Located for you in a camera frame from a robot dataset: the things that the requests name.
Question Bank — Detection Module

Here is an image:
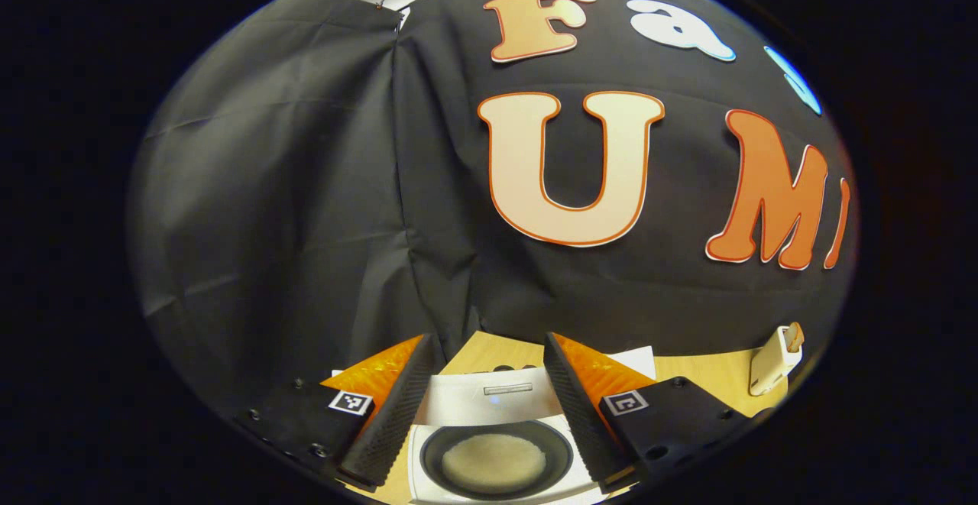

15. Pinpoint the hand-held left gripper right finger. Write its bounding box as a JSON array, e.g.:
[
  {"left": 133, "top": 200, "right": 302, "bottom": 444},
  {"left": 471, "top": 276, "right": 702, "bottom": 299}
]
[{"left": 542, "top": 332, "right": 757, "bottom": 490}]

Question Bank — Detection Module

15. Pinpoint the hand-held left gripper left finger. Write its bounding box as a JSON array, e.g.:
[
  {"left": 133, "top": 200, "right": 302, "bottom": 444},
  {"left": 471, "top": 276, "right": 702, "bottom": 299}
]
[{"left": 233, "top": 333, "right": 445, "bottom": 490}]

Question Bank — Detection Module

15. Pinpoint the white rice cooker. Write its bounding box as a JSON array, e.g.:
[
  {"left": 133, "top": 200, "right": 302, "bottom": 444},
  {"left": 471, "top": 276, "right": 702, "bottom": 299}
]
[{"left": 332, "top": 347, "right": 658, "bottom": 505}]

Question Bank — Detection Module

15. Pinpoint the white toaster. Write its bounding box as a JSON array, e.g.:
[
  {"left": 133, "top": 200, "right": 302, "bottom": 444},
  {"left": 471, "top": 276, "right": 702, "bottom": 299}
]
[{"left": 749, "top": 325, "right": 803, "bottom": 397}]

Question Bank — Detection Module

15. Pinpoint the black backdrop cloth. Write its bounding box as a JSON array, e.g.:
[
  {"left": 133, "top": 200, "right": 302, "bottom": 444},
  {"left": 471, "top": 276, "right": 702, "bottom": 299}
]
[{"left": 126, "top": 0, "right": 860, "bottom": 422}]

